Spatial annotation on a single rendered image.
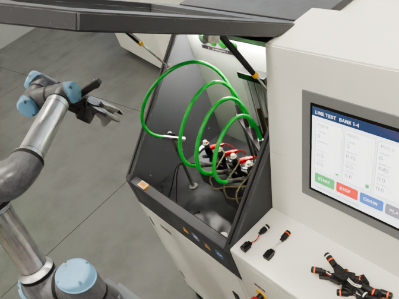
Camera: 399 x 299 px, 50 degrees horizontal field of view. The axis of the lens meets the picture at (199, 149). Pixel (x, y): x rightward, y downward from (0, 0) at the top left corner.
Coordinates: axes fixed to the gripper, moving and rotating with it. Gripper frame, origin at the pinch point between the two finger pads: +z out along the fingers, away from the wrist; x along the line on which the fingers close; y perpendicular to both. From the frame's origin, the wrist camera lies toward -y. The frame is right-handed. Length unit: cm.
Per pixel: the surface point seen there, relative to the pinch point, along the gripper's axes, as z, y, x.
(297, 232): 66, -7, 42
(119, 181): 28, 117, -150
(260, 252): 58, 3, 46
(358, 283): 76, -13, 66
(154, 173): 26.7, 27.5, -19.5
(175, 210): 35.1, 20.9, 13.7
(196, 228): 42, 17, 25
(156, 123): 16.9, 5.3, -21.5
